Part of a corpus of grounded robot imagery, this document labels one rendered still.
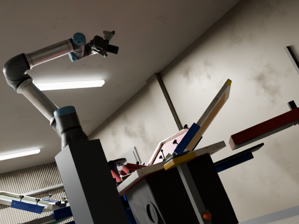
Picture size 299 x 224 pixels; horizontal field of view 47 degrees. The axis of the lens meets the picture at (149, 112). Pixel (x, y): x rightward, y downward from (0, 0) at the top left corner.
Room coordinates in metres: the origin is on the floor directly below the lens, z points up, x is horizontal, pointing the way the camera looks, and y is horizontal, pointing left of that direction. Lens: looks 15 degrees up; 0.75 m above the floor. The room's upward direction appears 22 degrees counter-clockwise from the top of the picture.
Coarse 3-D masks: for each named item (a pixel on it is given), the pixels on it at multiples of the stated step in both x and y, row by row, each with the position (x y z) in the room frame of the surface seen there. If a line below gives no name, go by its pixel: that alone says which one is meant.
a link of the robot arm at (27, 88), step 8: (8, 80) 1.73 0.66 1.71; (16, 80) 1.73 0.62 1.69; (24, 80) 1.75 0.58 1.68; (32, 80) 1.80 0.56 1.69; (16, 88) 1.76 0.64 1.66; (24, 88) 1.77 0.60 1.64; (32, 88) 1.77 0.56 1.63; (32, 96) 1.78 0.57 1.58; (40, 96) 1.78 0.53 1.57; (40, 104) 1.78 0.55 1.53; (48, 104) 1.79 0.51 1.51; (48, 112) 1.79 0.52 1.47; (56, 128) 1.81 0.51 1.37
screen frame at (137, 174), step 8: (216, 144) 2.04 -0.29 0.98; (224, 144) 2.06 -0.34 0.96; (200, 152) 1.99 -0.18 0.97; (208, 152) 2.02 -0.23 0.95; (144, 168) 1.84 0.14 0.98; (152, 168) 1.86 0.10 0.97; (160, 168) 1.88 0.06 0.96; (136, 176) 1.85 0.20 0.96; (120, 184) 2.16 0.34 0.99; (128, 184) 2.02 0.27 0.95; (120, 192) 2.28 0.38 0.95
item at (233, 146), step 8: (288, 112) 2.89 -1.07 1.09; (296, 112) 2.88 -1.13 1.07; (272, 120) 2.90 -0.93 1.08; (280, 120) 2.89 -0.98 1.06; (288, 120) 2.89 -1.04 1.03; (296, 120) 2.93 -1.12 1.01; (248, 128) 2.92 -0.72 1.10; (256, 128) 2.91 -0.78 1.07; (264, 128) 2.91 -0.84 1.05; (272, 128) 2.90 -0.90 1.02; (280, 128) 3.07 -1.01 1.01; (232, 136) 2.93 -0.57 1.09; (240, 136) 2.92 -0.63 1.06; (248, 136) 2.92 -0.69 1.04; (256, 136) 2.94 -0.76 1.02; (264, 136) 3.22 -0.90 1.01; (232, 144) 3.11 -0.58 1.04; (240, 144) 3.04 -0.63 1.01
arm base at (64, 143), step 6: (78, 126) 1.70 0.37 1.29; (66, 132) 1.67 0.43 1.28; (72, 132) 1.67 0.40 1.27; (78, 132) 1.68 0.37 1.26; (84, 132) 1.73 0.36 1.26; (66, 138) 1.66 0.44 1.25; (72, 138) 1.66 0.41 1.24; (78, 138) 1.66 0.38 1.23; (84, 138) 1.68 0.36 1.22; (66, 144) 1.65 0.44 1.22
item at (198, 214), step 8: (192, 152) 1.70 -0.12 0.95; (176, 160) 1.66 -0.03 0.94; (184, 160) 1.68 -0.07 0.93; (168, 168) 1.73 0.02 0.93; (184, 168) 1.72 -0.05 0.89; (184, 176) 1.71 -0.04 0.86; (184, 184) 1.74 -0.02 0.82; (192, 184) 1.72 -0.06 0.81; (192, 192) 1.71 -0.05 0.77; (192, 200) 1.73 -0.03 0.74; (200, 200) 1.72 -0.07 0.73; (200, 208) 1.72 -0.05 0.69; (200, 216) 1.70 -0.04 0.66
